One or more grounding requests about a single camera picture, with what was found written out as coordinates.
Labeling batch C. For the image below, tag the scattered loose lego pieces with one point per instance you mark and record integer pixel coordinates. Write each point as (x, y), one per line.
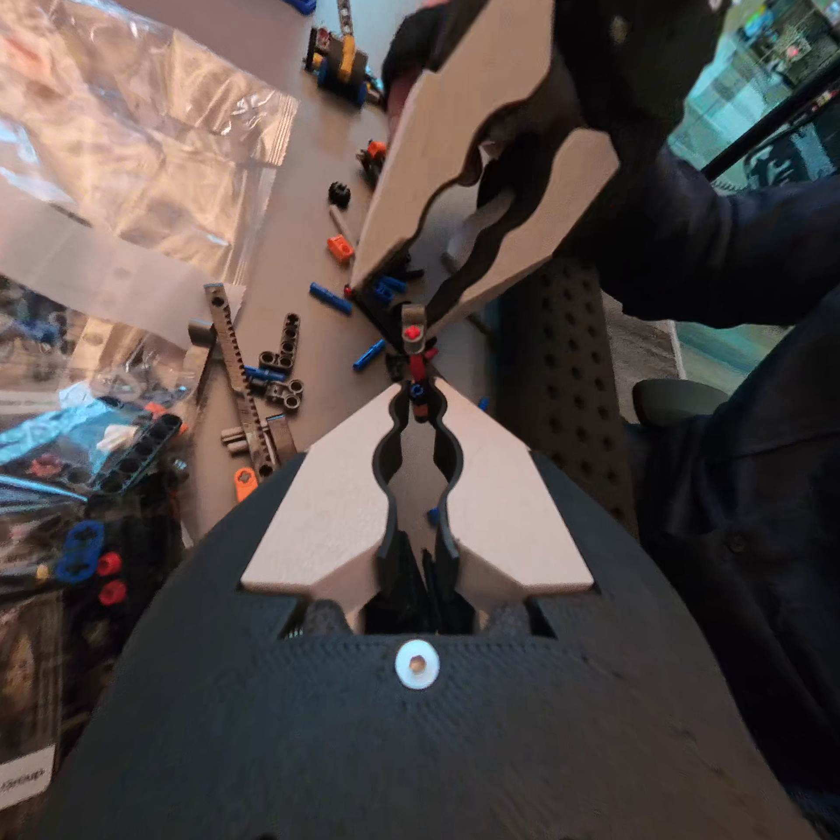
(330, 298)

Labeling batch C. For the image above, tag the black perforated office chair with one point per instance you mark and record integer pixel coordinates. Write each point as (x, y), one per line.
(564, 394)

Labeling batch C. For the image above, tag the small blue labelled box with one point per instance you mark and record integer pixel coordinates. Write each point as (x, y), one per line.
(298, 5)

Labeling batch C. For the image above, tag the orange lego piece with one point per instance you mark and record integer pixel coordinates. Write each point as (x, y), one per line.
(245, 484)

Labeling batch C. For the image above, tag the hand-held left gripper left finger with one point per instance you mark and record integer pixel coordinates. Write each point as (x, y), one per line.
(321, 525)

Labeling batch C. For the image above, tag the small black lego gear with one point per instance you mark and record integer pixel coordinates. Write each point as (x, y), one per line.
(339, 194)

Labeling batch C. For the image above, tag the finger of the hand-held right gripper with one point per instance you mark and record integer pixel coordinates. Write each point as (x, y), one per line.
(459, 98)
(577, 190)

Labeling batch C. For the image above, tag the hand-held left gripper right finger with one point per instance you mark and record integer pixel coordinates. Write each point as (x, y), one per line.
(518, 525)

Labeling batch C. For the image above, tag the person's right hand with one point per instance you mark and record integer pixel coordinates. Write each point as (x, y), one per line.
(400, 95)

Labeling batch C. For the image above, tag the pile of lego part bags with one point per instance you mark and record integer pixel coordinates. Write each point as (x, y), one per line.
(131, 164)

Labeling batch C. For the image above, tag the orange black lego connector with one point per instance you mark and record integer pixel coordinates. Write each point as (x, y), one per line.
(418, 394)

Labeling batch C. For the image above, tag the dark chair armrest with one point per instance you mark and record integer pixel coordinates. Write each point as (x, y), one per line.
(679, 401)

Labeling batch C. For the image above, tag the orange lego connector block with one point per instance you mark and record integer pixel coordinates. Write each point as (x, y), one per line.
(340, 248)

